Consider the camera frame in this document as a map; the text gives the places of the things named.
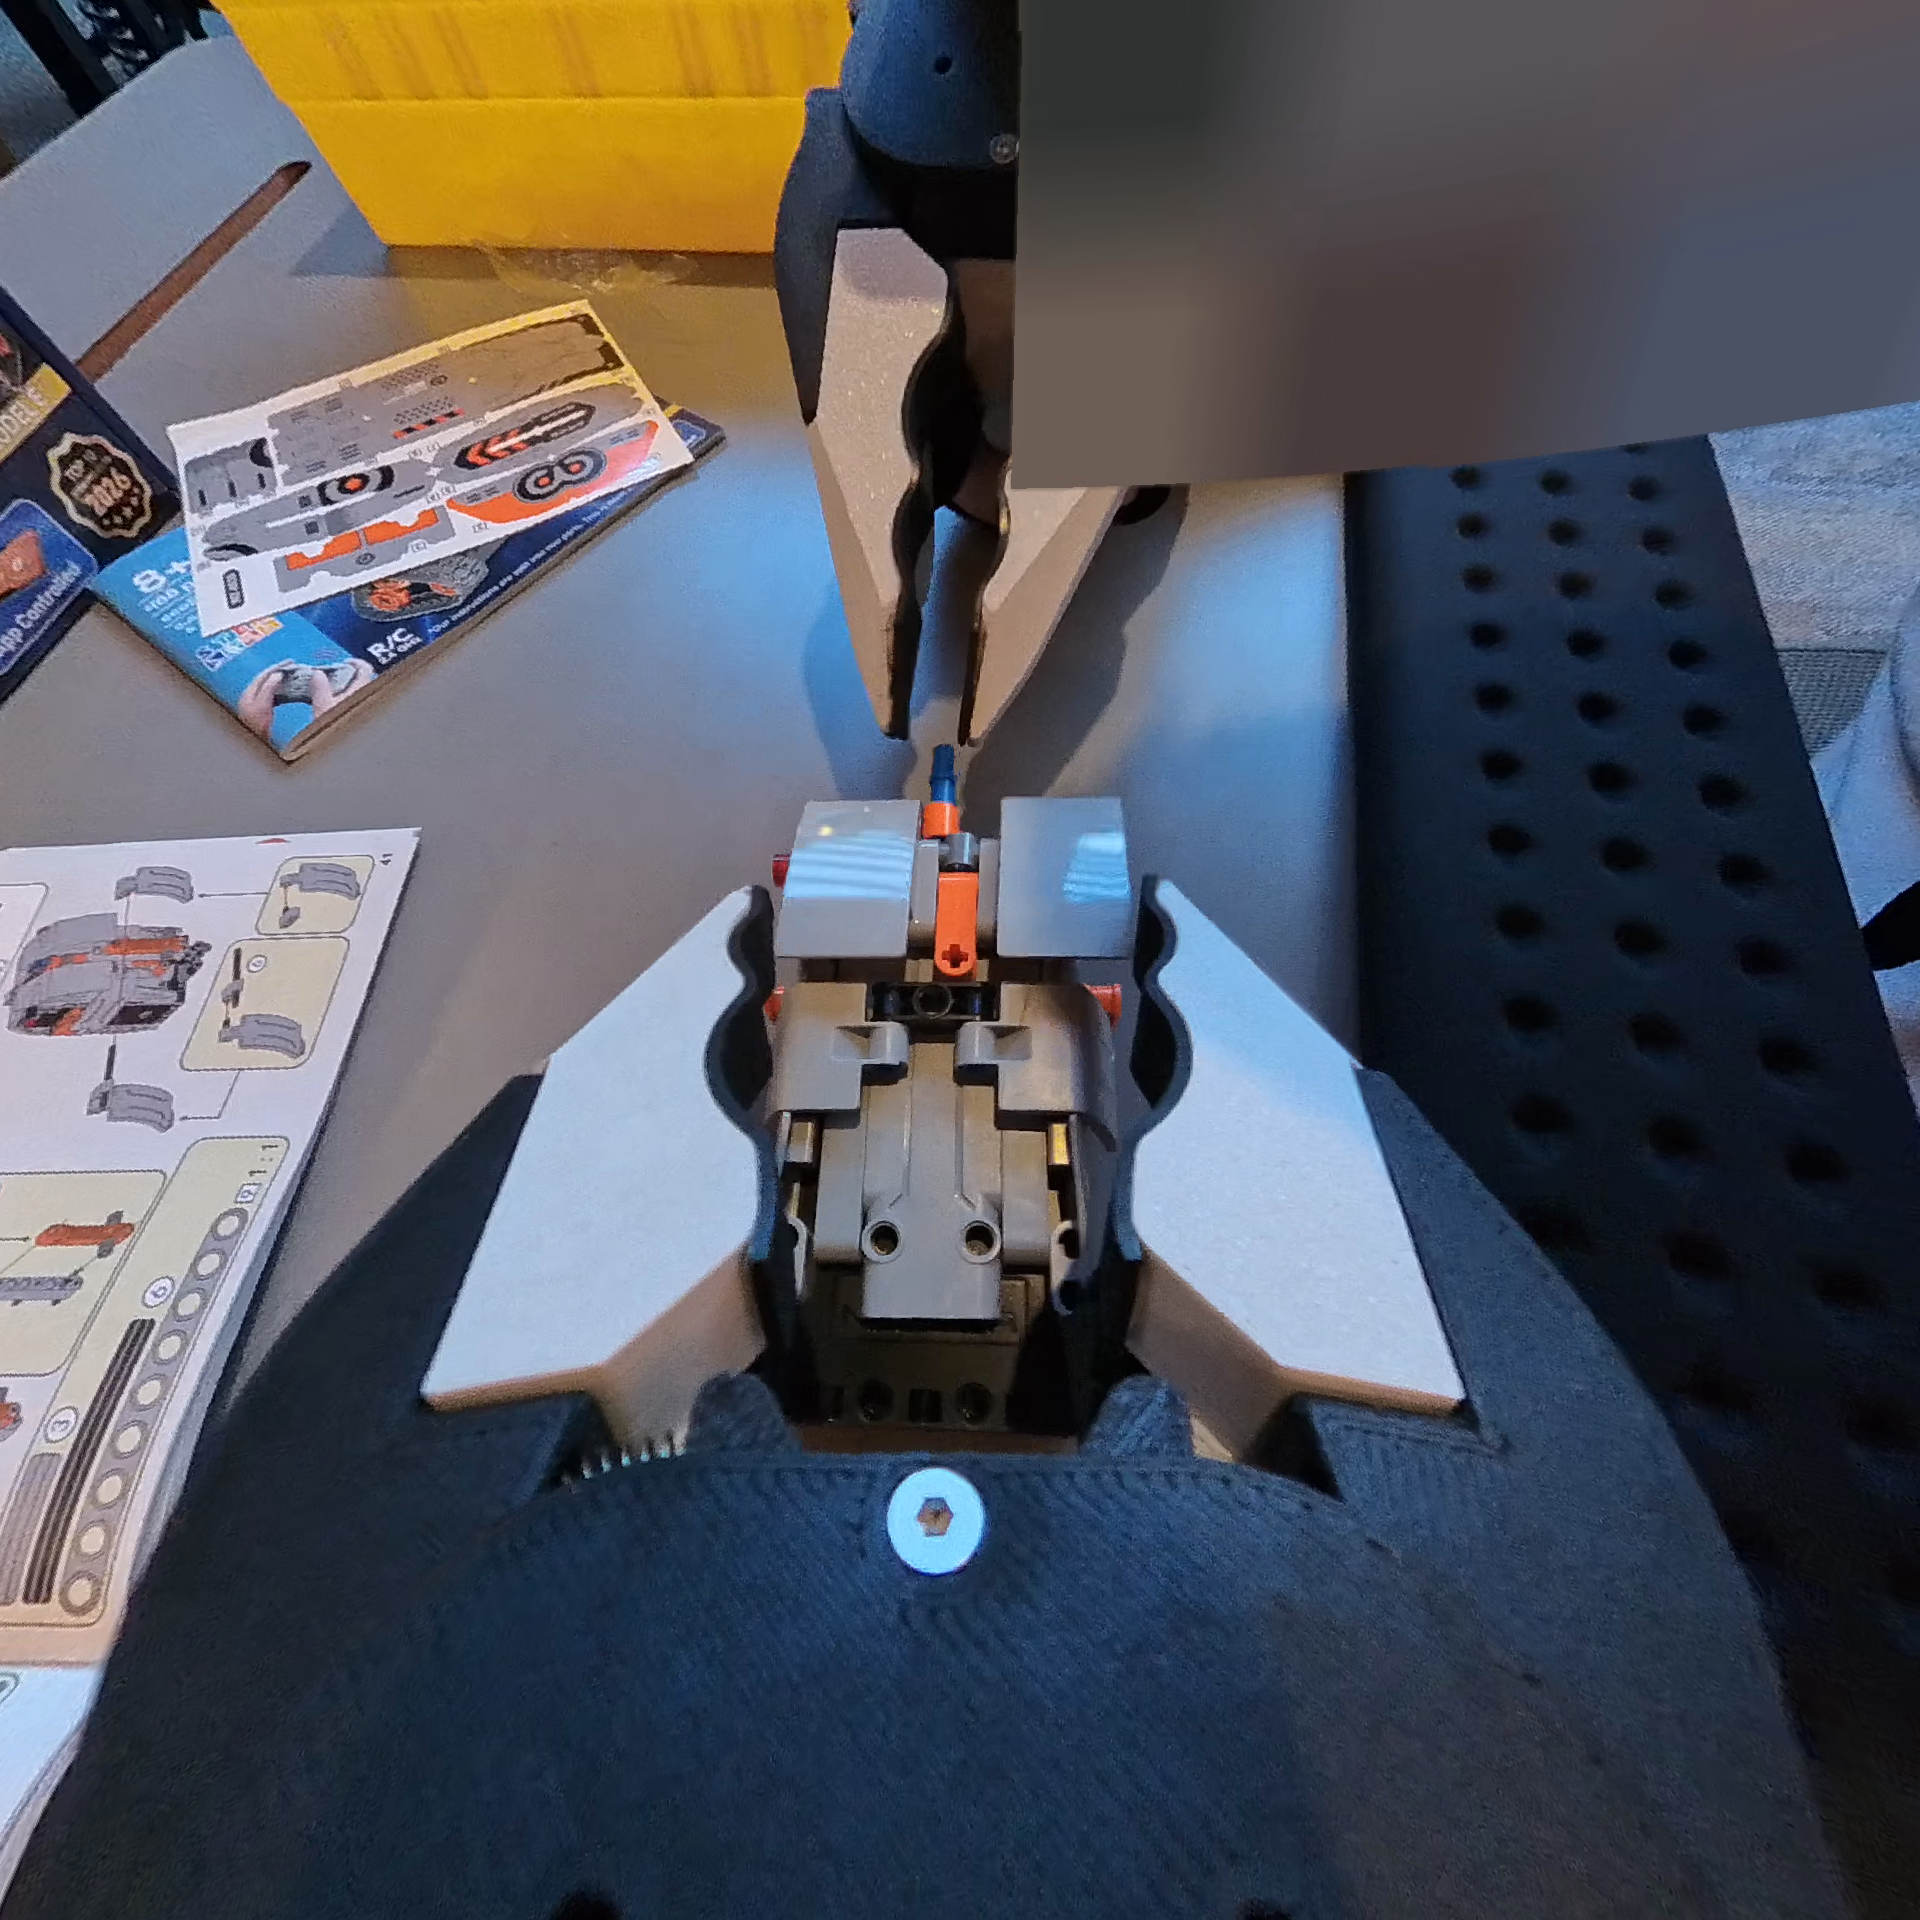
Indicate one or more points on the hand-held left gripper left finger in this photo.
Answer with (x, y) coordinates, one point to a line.
(601, 1203)

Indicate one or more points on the grey building block robot model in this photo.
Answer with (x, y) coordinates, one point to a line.
(945, 1140)

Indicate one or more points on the yellow plastic bin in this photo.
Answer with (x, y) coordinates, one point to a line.
(523, 137)

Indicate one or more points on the clear plastic wrapper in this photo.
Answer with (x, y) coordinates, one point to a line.
(601, 272)

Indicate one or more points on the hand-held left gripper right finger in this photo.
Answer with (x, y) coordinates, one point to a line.
(1290, 1216)

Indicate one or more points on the open instruction booklet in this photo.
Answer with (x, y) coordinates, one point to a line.
(149, 1203)

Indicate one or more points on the blue robot kit box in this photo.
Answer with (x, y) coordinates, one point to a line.
(58, 495)

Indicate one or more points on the grey desk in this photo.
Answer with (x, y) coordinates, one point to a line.
(630, 720)

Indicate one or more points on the sticker sheet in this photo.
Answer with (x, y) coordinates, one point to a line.
(421, 466)

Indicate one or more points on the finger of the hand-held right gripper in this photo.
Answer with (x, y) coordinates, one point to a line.
(871, 450)
(1042, 601)

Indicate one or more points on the small blue booklet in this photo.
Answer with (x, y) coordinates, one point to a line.
(331, 676)

